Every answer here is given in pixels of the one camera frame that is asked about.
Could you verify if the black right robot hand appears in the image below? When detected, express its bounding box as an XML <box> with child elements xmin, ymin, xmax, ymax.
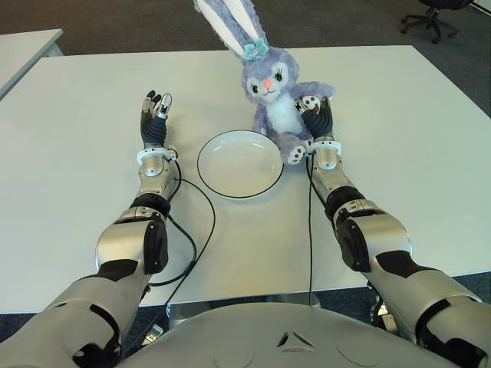
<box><xmin>295</xmin><ymin>96</ymin><xmax>335</xmax><ymax>143</ymax></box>

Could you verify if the white plate with black rim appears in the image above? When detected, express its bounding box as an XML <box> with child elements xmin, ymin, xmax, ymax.
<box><xmin>196</xmin><ymin>130</ymin><xmax>285</xmax><ymax>200</ymax></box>

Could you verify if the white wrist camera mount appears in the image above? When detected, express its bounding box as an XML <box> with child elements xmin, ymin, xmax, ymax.
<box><xmin>136</xmin><ymin>145</ymin><xmax>178</xmax><ymax>162</ymax></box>
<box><xmin>306</xmin><ymin>140</ymin><xmax>342</xmax><ymax>158</ymax></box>

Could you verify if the black office chair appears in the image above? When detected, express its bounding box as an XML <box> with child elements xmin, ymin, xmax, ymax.
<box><xmin>400</xmin><ymin>0</ymin><xmax>471</xmax><ymax>44</ymax></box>

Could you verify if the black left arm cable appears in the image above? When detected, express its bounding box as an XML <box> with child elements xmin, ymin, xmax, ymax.
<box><xmin>147</xmin><ymin>153</ymin><xmax>216</xmax><ymax>304</ymax></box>

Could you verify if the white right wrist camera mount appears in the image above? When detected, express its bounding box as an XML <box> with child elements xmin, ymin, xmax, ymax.
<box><xmin>306</xmin><ymin>140</ymin><xmax>342</xmax><ymax>158</ymax></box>

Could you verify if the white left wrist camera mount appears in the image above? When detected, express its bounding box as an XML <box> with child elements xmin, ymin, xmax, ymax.
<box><xmin>136</xmin><ymin>145</ymin><xmax>178</xmax><ymax>162</ymax></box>

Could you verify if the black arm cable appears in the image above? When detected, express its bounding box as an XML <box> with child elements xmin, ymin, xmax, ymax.
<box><xmin>305</xmin><ymin>151</ymin><xmax>319</xmax><ymax>307</ymax></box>
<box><xmin>147</xmin><ymin>153</ymin><xmax>216</xmax><ymax>304</ymax></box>

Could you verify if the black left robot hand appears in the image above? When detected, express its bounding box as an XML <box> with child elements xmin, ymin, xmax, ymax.
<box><xmin>138</xmin><ymin>89</ymin><xmax>174</xmax><ymax>149</ymax></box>

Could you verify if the purple bunny plush doll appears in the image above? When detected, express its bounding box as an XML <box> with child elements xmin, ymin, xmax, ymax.
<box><xmin>193</xmin><ymin>0</ymin><xmax>338</xmax><ymax>166</ymax></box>

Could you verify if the grey robot torso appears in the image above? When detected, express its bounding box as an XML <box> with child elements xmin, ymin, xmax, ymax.
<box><xmin>118</xmin><ymin>301</ymin><xmax>427</xmax><ymax>368</ymax></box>

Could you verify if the white side table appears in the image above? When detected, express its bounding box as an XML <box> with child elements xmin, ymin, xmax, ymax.
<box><xmin>0</xmin><ymin>29</ymin><xmax>64</xmax><ymax>100</ymax></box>

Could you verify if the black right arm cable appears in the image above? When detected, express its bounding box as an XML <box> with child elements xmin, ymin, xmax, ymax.
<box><xmin>305</xmin><ymin>151</ymin><xmax>319</xmax><ymax>307</ymax></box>

